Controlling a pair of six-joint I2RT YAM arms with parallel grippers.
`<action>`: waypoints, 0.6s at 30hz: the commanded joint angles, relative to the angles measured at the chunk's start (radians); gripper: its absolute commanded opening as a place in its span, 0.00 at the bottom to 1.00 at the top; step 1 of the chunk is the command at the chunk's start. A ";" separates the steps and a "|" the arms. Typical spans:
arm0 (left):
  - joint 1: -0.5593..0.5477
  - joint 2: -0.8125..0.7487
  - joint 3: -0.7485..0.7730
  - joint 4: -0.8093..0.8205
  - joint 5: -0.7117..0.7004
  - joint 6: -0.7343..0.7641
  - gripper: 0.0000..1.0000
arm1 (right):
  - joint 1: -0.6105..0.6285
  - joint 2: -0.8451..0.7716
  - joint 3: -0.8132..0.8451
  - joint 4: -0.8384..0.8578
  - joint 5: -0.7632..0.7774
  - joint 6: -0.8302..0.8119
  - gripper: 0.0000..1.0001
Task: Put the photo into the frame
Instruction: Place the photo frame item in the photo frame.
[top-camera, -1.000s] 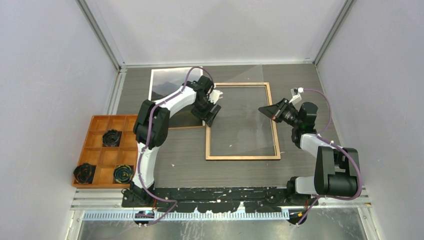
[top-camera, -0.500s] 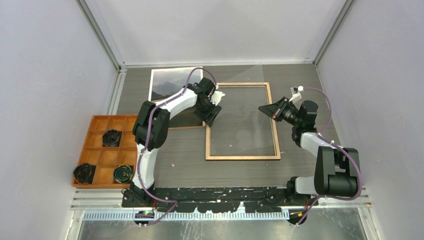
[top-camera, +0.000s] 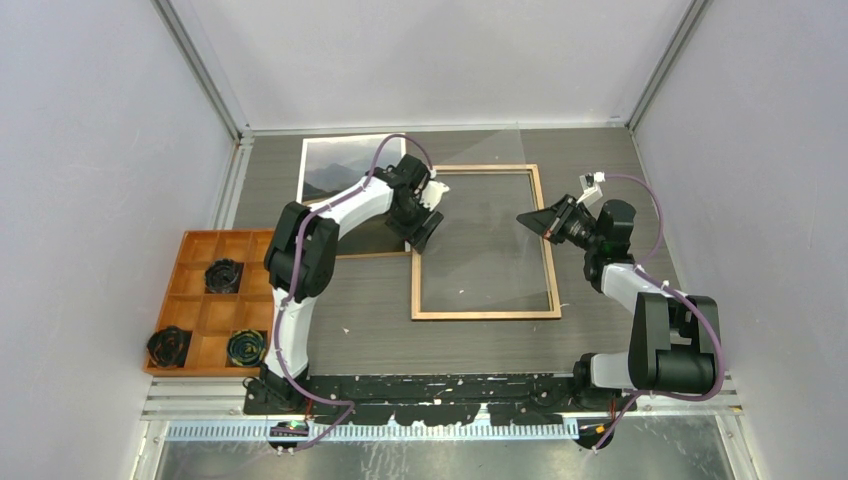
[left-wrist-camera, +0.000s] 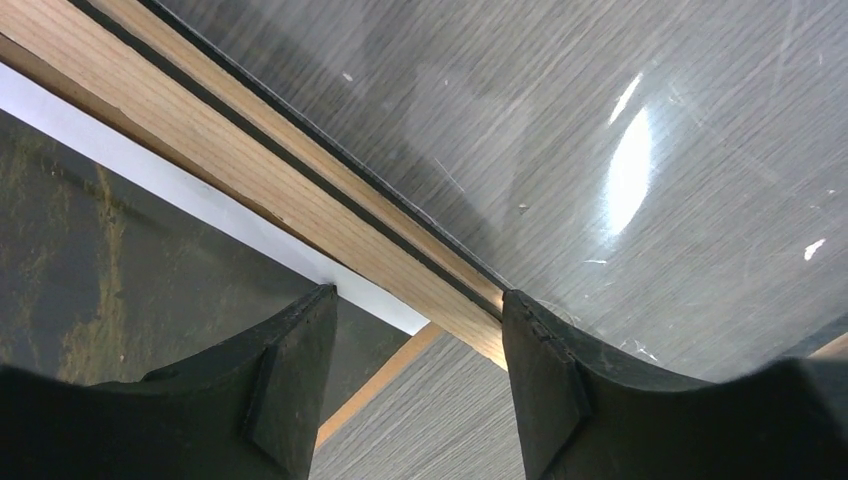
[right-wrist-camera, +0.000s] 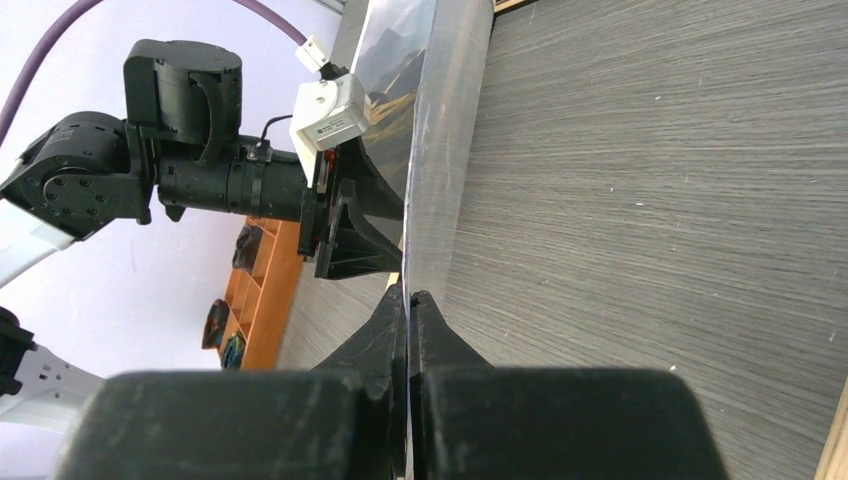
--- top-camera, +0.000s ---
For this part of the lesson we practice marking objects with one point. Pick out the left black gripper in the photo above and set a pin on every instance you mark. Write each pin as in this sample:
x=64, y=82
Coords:
x=418, y=239

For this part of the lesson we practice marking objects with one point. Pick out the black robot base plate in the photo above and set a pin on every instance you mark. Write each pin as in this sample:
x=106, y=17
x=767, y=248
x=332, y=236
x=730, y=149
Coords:
x=434, y=400

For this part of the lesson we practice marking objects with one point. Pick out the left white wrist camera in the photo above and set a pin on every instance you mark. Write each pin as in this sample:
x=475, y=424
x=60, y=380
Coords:
x=432, y=194

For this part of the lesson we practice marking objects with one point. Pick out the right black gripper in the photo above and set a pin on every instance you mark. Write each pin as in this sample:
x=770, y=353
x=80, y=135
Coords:
x=550, y=221

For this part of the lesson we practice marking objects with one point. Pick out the black orange coiled bundle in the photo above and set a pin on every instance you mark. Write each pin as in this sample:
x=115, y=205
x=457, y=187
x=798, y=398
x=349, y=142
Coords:
x=168, y=348

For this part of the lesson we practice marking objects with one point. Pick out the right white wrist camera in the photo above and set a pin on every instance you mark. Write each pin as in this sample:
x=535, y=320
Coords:
x=591, y=188

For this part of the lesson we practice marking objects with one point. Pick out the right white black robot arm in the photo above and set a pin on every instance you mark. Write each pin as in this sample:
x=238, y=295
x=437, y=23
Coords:
x=673, y=335

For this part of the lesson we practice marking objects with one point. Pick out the black yellow-green coiled bundle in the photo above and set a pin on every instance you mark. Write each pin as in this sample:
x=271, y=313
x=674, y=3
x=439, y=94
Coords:
x=246, y=348

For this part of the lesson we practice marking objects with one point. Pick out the orange compartment tray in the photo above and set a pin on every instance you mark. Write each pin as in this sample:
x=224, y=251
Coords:
x=210, y=319

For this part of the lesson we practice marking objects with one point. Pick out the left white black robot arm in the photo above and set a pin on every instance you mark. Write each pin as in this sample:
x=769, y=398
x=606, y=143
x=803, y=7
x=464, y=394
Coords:
x=301, y=256

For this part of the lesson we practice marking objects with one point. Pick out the black wooden picture frame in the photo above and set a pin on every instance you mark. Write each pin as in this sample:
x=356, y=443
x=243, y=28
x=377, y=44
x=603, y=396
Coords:
x=417, y=291

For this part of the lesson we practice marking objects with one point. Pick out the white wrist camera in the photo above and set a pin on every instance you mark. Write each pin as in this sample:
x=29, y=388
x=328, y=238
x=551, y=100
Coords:
x=432, y=194
x=591, y=188

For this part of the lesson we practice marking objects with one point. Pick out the mountain landscape photo board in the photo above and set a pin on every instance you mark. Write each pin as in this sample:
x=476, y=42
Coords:
x=330, y=165

